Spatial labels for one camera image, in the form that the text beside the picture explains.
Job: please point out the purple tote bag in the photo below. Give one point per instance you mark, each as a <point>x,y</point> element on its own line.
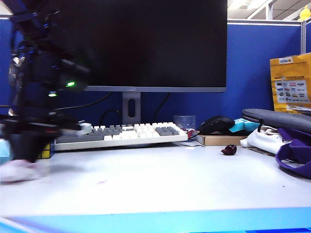
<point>296,145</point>

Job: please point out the yellow printed plastic bag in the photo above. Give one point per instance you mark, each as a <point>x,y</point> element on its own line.
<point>279,70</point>

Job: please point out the black computer mouse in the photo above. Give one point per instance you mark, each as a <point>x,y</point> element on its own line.
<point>216,123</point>

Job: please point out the light blue wet wipes pack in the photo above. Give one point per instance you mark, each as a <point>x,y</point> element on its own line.
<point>3,150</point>

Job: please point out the small red object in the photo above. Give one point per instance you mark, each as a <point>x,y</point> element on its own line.
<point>190,134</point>

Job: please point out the clear glass cup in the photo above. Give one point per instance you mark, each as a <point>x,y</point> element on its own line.
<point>184,122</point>

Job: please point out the light blue small box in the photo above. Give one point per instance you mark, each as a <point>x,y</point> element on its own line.
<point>243,125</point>

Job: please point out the dark red cherry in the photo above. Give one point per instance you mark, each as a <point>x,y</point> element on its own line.
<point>229,150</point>

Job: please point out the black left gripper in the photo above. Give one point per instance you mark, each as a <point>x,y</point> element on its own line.
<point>36,126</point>

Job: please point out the white and grey keyboard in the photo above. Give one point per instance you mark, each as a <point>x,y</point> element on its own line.
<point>116,143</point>

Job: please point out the clear tape roll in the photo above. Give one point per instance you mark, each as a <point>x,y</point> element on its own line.
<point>86,127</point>

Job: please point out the white wet wipe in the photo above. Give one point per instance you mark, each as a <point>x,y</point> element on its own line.
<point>19,171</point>

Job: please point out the Rubik's cube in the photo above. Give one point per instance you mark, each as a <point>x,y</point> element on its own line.
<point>47,153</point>

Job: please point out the white cloth bag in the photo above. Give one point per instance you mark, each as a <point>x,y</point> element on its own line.
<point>262,142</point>

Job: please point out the flat brown cardboard box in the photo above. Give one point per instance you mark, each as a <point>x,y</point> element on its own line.
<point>221,140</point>

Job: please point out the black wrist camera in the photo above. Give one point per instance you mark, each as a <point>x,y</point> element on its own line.
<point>75,77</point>

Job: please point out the black computer monitor with stand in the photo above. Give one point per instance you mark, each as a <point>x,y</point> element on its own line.
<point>145,48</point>

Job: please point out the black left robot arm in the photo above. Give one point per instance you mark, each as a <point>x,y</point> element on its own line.
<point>36,68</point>

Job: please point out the yellow rubber duck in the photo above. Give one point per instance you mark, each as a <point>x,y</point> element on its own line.
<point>305,14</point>

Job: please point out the grey laptop sleeve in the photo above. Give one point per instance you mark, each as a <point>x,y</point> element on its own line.
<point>277,119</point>

